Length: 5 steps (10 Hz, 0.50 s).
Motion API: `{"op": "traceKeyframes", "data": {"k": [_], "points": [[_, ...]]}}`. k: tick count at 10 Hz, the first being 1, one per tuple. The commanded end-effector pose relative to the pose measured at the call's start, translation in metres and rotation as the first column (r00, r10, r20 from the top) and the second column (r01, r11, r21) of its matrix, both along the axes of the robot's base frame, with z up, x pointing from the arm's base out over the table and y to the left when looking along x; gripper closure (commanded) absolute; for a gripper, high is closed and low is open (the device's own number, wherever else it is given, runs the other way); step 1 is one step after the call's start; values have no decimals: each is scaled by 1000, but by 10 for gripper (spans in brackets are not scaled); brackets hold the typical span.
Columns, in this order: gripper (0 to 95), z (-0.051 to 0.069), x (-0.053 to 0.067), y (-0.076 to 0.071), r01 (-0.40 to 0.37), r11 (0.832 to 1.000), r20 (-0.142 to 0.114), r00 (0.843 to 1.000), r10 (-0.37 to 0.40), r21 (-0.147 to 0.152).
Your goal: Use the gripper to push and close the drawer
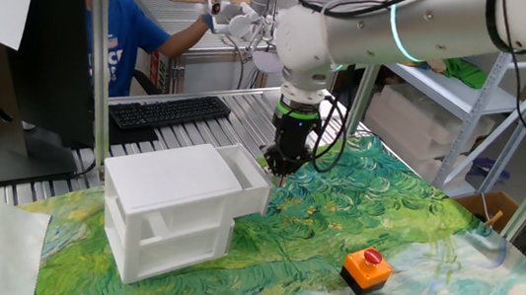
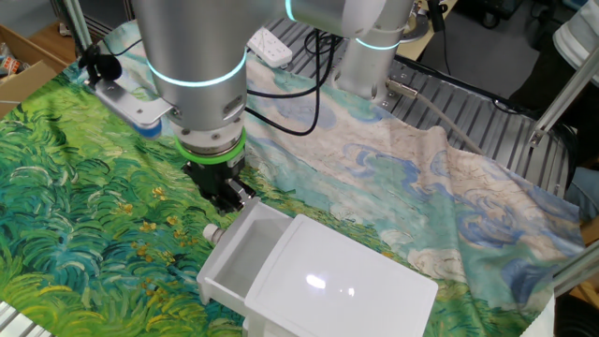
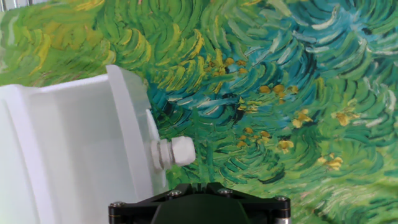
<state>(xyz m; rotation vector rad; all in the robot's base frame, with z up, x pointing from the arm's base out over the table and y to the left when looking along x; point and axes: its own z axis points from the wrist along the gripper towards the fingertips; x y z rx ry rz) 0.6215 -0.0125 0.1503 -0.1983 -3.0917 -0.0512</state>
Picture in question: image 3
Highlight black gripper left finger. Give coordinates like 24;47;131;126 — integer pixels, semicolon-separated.
108;182;200;224

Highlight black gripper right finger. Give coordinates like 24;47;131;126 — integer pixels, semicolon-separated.
198;182;292;224

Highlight white plastic enclosure box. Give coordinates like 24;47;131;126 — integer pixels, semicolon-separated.
18;64;197;224

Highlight green painted landscape tablecloth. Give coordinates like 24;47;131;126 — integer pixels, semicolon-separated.
0;0;398;224

